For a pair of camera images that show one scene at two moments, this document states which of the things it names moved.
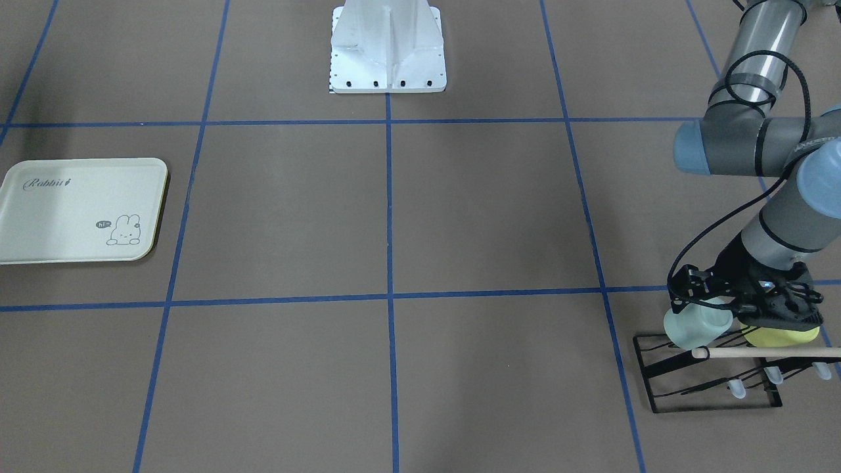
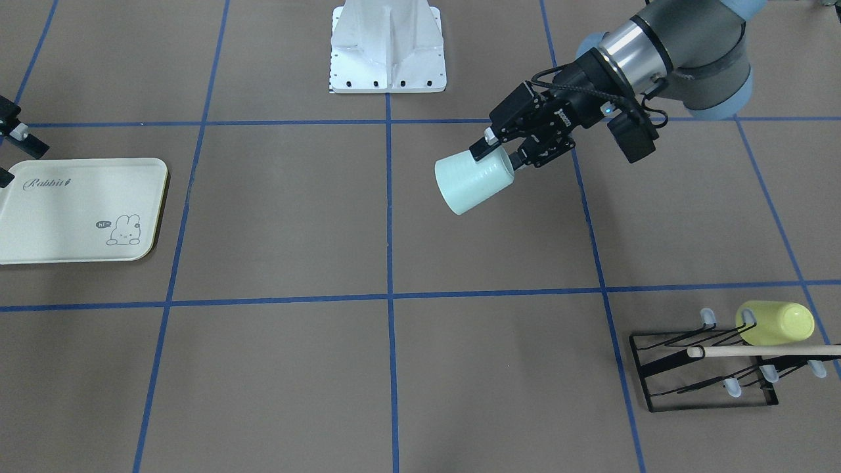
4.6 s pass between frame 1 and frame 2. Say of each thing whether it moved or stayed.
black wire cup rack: stayed
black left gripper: moved
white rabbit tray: stayed
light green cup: moved
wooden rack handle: stayed
